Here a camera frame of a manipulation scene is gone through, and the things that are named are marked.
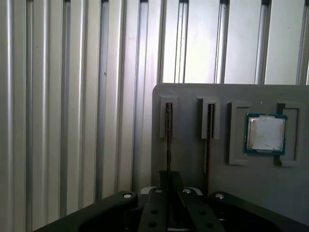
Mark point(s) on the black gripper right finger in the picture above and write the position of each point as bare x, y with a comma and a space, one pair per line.
202, 217

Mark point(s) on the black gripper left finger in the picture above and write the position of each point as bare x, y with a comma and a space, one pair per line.
154, 212

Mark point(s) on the dark green RAM stick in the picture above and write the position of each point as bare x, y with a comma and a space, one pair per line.
169, 149
209, 157

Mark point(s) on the grey plastic parts rack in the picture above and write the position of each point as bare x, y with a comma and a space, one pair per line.
241, 183

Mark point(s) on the silver CPU chip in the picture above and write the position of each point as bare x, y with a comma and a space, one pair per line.
265, 133

